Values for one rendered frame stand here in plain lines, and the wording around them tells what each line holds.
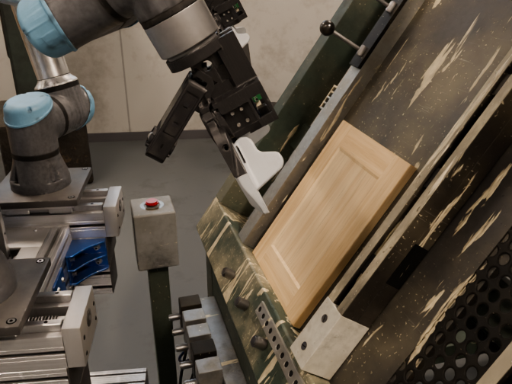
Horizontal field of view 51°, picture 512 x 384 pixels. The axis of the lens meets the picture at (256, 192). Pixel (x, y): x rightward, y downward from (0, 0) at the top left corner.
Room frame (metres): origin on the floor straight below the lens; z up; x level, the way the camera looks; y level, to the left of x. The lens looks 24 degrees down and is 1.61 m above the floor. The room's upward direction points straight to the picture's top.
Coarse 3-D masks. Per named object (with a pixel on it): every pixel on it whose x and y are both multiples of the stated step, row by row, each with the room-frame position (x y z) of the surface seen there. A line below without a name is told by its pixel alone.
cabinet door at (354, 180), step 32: (352, 128) 1.21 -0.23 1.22; (320, 160) 1.22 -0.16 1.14; (352, 160) 1.13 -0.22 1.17; (384, 160) 1.03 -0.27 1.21; (320, 192) 1.14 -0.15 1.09; (352, 192) 1.05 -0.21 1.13; (384, 192) 0.97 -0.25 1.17; (288, 224) 1.16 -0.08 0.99; (320, 224) 1.06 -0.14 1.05; (352, 224) 0.97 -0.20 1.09; (256, 256) 1.17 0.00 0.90; (288, 256) 1.07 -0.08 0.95; (320, 256) 0.99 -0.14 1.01; (352, 256) 0.93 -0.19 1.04; (288, 288) 0.99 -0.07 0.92; (320, 288) 0.92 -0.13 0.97
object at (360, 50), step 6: (324, 24) 1.35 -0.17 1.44; (330, 24) 1.35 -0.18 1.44; (324, 30) 1.35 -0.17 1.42; (330, 30) 1.35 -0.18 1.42; (336, 36) 1.35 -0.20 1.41; (342, 36) 1.35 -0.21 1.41; (348, 42) 1.34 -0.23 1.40; (354, 48) 1.34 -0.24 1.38; (360, 48) 1.33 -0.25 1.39; (366, 48) 1.33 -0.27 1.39; (360, 54) 1.32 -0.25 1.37
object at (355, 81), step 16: (416, 0) 1.34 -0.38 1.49; (400, 16) 1.33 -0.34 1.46; (400, 32) 1.33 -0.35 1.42; (384, 48) 1.32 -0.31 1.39; (368, 64) 1.31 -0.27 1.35; (352, 80) 1.31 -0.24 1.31; (368, 80) 1.31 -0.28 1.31; (336, 96) 1.32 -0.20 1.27; (352, 96) 1.30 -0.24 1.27; (336, 112) 1.29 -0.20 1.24; (320, 128) 1.28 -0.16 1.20; (336, 128) 1.29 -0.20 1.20; (304, 144) 1.29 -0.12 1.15; (320, 144) 1.28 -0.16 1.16; (288, 160) 1.31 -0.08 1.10; (304, 160) 1.27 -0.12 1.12; (288, 176) 1.26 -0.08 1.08; (272, 192) 1.27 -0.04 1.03; (288, 192) 1.26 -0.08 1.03; (272, 208) 1.25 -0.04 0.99; (256, 224) 1.23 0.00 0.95; (256, 240) 1.23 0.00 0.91
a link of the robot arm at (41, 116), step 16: (16, 96) 1.33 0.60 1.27; (32, 96) 1.32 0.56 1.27; (48, 96) 1.33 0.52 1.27; (16, 112) 1.25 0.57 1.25; (32, 112) 1.26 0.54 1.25; (48, 112) 1.28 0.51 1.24; (64, 112) 1.35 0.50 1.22; (16, 128) 1.25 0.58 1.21; (32, 128) 1.25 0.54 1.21; (48, 128) 1.28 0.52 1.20; (64, 128) 1.34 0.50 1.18; (16, 144) 1.25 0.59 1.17; (32, 144) 1.25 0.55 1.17; (48, 144) 1.27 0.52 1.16
